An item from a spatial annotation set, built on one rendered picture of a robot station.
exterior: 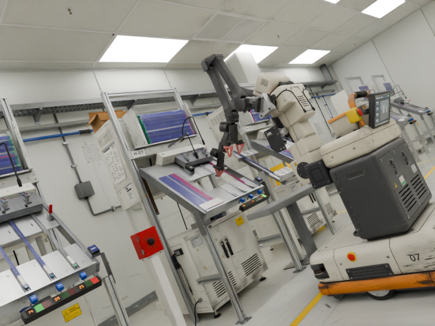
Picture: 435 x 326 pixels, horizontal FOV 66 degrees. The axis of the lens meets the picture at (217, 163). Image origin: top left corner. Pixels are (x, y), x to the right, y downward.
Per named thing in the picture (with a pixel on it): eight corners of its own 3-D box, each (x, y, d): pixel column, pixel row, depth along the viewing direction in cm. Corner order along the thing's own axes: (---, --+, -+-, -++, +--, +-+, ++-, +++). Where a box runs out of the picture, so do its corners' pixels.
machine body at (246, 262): (272, 275, 285) (242, 207, 291) (217, 320, 234) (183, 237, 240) (222, 283, 329) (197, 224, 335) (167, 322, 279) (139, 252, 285)
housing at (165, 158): (202, 160, 308) (205, 146, 302) (160, 173, 273) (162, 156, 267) (196, 156, 313) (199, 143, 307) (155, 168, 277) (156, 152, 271)
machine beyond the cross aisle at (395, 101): (447, 138, 729) (408, 61, 747) (440, 144, 670) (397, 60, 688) (386, 160, 822) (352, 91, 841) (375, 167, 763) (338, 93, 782)
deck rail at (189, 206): (205, 220, 224) (206, 212, 221) (202, 221, 222) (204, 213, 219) (140, 174, 262) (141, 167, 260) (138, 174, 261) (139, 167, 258)
